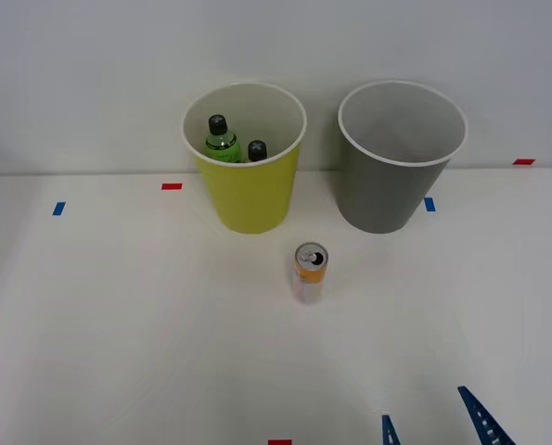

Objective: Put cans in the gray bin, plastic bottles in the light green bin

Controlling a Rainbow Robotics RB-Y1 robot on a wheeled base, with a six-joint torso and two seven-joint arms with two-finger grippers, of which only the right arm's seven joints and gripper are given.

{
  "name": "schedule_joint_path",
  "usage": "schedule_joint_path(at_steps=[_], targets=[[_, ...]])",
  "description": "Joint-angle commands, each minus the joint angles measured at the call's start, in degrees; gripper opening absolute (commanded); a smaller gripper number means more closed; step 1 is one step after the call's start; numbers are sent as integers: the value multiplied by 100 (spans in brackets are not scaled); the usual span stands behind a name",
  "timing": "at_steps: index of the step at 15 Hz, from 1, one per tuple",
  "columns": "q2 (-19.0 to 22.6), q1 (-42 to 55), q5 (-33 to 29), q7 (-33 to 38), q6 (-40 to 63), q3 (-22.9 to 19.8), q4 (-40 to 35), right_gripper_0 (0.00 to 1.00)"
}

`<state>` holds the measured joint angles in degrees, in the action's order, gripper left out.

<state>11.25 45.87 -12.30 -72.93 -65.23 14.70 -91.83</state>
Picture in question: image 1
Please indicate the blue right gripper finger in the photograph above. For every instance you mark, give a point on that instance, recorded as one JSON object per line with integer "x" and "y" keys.
{"x": 484, "y": 419}
{"x": 389, "y": 433}

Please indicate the orange and white drink can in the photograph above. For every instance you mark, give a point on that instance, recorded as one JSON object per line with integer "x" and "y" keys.
{"x": 309, "y": 278}

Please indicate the grey plastic waste bin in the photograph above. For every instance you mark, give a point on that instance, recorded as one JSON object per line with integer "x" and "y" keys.
{"x": 382, "y": 194}

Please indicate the yellow-green plastic waste bin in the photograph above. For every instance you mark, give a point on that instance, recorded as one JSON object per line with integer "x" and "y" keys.
{"x": 252, "y": 199}

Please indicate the green bottle with black cap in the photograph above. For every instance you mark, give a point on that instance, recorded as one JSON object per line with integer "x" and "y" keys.
{"x": 257, "y": 150}
{"x": 221, "y": 144}

